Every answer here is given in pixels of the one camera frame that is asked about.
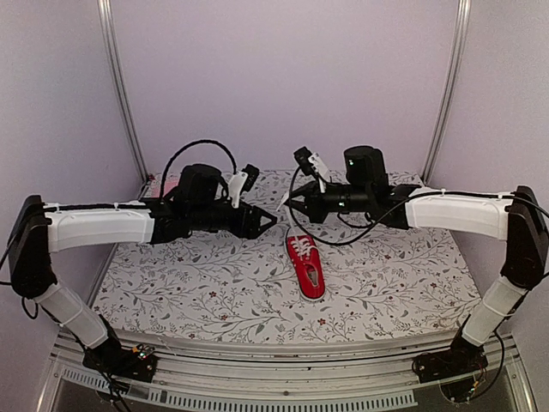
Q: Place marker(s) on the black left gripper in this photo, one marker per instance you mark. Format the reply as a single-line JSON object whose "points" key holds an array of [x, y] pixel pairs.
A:
{"points": [[252, 231]]}

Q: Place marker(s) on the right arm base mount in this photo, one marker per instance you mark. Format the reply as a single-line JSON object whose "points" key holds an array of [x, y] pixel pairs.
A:
{"points": [[464, 366]]}

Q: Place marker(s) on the pink plastic plate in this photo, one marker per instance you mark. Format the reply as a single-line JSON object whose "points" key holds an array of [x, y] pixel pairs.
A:
{"points": [[153, 186]]}

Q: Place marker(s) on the floral patterned table mat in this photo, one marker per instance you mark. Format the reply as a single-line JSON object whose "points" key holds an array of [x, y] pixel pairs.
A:
{"points": [[215, 287]]}

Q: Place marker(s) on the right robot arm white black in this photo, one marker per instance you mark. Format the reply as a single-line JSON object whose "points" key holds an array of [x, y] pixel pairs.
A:
{"points": [[495, 166]]}

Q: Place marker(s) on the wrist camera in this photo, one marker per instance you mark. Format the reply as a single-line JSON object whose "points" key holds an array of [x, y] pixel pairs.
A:
{"points": [[311, 164], [240, 182]]}

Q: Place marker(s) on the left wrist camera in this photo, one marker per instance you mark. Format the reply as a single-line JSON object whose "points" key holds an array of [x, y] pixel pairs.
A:
{"points": [[240, 182]]}

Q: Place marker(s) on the front aluminium rail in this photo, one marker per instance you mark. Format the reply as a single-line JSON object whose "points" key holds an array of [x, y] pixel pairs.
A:
{"points": [[194, 375]]}

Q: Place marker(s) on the right aluminium frame post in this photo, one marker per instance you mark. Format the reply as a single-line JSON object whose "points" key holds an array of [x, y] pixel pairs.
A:
{"points": [[455, 60]]}

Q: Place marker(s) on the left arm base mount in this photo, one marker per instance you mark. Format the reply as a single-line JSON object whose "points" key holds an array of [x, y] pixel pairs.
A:
{"points": [[138, 363]]}

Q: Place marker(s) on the red canvas sneaker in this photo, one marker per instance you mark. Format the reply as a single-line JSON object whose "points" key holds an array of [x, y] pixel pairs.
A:
{"points": [[305, 259]]}

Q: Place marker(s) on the left aluminium frame post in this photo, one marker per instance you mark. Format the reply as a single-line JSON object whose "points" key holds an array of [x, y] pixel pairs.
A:
{"points": [[117, 73]]}

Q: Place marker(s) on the aluminium frame post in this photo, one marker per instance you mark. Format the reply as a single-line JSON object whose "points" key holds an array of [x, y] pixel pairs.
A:
{"points": [[117, 73], [455, 60]]}

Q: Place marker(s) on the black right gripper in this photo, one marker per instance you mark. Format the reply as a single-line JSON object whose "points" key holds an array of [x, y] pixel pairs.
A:
{"points": [[313, 209]]}

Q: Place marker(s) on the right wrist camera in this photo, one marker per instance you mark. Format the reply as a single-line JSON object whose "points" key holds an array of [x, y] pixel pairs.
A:
{"points": [[311, 164]]}

